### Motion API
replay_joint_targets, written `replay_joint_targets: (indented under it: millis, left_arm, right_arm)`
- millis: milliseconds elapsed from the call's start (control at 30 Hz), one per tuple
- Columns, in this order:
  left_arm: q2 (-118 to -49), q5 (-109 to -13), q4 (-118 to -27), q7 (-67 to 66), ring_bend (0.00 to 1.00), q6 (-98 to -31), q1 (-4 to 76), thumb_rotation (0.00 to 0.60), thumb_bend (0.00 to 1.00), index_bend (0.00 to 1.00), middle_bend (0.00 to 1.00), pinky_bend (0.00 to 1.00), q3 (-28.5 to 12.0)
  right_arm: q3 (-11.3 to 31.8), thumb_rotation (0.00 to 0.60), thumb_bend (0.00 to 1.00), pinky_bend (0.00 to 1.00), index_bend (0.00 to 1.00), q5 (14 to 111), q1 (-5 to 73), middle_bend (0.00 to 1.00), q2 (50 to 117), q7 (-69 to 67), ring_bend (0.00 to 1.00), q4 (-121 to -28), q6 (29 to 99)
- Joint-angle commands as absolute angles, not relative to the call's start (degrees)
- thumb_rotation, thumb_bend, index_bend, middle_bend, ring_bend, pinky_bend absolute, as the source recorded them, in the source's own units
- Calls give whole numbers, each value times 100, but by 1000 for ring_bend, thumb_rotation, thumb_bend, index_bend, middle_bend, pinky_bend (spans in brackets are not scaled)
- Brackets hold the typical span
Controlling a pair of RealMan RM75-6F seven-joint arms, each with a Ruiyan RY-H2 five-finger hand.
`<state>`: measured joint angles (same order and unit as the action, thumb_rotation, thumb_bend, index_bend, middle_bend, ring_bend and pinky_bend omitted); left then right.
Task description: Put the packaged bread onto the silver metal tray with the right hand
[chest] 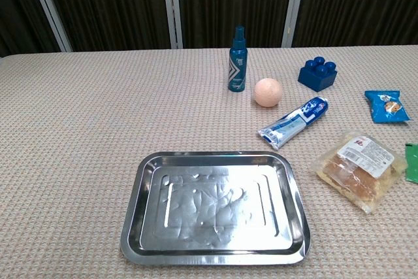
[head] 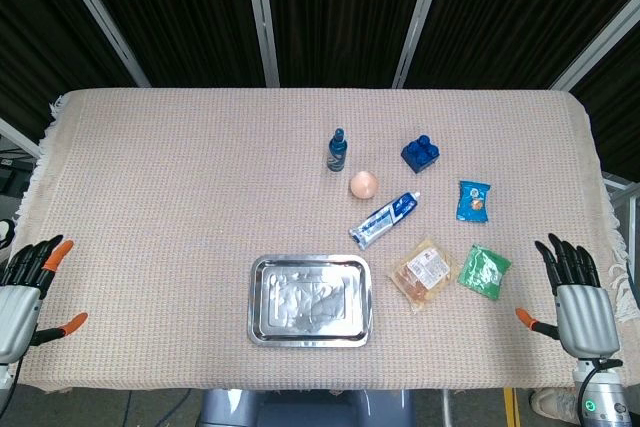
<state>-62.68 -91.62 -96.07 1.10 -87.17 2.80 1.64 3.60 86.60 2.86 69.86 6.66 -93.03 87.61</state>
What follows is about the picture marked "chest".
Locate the blue spray bottle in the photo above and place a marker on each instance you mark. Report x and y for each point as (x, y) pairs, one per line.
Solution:
(237, 70)

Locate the stainless steel tray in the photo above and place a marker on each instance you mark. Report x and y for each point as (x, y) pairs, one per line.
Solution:
(212, 210)

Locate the grey aluminium partition post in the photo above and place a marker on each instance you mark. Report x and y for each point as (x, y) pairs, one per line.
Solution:
(49, 8)
(294, 4)
(172, 8)

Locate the peach-coloured ball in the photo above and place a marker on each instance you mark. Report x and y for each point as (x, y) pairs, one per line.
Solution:
(268, 92)

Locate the green snack packet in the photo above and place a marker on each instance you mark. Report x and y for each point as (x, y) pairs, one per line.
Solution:
(412, 164)

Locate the blue toy building block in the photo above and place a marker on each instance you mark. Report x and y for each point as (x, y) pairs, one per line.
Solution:
(317, 76)

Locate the white and blue toothpaste tube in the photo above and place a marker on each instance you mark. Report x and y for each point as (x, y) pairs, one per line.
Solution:
(294, 122)

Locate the bread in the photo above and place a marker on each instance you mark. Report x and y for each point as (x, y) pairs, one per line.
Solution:
(356, 177)

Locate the beige woven tablecloth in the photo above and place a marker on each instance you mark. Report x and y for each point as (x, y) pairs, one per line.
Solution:
(81, 128)

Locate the blue cookie snack packet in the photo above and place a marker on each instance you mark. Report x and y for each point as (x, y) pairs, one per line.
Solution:
(387, 107)

